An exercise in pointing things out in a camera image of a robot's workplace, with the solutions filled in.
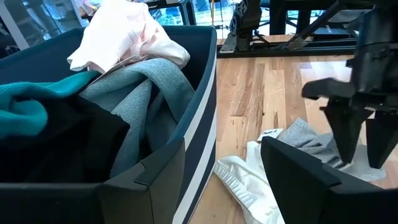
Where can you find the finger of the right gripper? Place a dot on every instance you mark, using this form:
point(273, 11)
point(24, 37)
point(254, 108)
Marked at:
point(346, 124)
point(382, 140)

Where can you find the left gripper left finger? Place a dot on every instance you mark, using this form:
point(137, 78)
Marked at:
point(124, 202)

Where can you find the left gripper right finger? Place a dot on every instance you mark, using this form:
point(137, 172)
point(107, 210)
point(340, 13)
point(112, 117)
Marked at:
point(326, 202)

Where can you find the light grey garment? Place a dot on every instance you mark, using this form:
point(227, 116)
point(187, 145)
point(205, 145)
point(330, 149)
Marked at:
point(304, 137)

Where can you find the white garment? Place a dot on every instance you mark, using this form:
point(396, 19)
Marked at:
point(245, 186)

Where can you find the black garment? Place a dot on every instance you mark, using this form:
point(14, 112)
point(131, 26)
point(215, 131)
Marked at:
point(62, 140)

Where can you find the pile of clothes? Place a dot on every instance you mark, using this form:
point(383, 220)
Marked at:
point(149, 93)

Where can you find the teal garment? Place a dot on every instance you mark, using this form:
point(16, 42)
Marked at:
point(21, 105)

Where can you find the pale pink garment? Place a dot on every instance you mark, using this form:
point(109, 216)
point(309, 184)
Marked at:
point(124, 28)

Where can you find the small printed white label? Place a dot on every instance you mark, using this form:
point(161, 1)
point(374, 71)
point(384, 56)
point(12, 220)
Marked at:
point(270, 134)

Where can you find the navy white striped fabric basket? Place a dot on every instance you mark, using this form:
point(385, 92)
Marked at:
point(199, 124)

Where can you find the black aluminium frame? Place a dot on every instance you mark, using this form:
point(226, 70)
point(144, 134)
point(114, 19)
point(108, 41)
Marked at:
point(264, 51)

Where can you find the silver metal bracket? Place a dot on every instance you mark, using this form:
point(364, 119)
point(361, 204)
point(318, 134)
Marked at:
point(228, 45)

